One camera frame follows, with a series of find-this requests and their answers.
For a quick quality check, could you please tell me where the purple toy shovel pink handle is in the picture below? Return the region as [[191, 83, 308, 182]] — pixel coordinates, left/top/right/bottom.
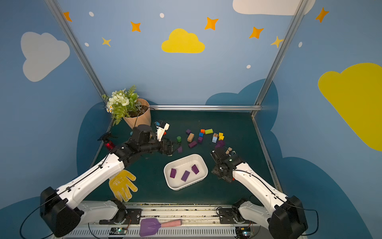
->
[[139, 218, 182, 237]]

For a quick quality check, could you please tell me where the red spray bottle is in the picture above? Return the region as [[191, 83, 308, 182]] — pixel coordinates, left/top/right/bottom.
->
[[98, 131, 115, 151]]

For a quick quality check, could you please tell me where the white plastic storage bin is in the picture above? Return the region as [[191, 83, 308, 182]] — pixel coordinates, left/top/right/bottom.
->
[[163, 154, 209, 191]]

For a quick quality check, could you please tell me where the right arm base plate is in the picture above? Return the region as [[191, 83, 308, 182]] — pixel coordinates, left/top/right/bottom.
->
[[215, 207, 257, 225]]

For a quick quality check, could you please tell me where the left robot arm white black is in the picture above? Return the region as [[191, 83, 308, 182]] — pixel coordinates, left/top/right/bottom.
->
[[39, 122, 175, 238]]

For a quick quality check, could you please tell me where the yellow work glove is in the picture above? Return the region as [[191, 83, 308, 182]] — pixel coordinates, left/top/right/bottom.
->
[[108, 170, 138, 202]]

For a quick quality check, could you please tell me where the purple arch block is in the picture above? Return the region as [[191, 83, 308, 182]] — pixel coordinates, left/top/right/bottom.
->
[[215, 140, 226, 148]]

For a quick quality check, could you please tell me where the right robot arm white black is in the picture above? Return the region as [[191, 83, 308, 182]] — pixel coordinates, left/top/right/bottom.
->
[[210, 147, 308, 239]]

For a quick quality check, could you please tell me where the potted plant terracotta pot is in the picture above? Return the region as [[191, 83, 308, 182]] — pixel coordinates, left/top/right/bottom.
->
[[102, 85, 152, 129]]

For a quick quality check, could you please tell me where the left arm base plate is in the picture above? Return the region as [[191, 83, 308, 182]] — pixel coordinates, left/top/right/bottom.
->
[[99, 208, 142, 225]]

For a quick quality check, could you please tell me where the tan wooden brick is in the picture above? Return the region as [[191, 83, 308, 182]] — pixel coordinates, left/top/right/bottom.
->
[[187, 133, 195, 142]]

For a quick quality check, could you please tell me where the yellow notched block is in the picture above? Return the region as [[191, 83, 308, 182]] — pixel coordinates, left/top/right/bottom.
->
[[218, 133, 224, 141]]

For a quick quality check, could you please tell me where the purple brick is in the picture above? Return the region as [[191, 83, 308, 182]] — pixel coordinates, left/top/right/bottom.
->
[[189, 141, 198, 148], [170, 168, 177, 179], [181, 170, 190, 182]]

